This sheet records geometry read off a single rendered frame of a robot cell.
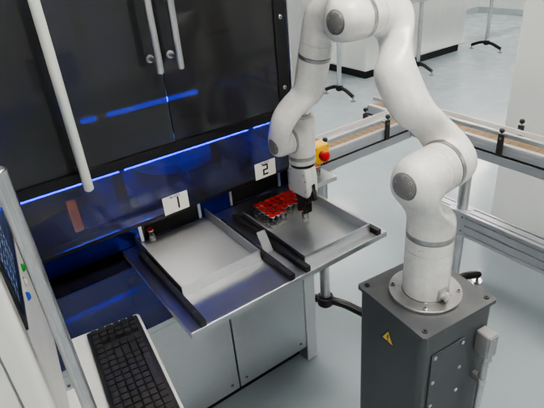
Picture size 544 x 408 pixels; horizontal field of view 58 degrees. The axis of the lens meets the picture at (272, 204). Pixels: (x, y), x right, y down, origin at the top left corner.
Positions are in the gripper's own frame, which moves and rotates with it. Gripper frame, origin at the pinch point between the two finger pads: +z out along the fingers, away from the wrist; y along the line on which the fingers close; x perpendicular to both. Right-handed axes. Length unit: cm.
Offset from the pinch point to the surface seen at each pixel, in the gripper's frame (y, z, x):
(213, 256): -3.0, 5.9, -33.7
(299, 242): 8.8, 5.9, -9.3
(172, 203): -17.7, -8.2, -37.9
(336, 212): 3.9, 5.1, 10.2
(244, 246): -0.7, 5.6, -23.9
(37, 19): -11, -67, -62
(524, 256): 31, 46, 89
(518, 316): 25, 94, 108
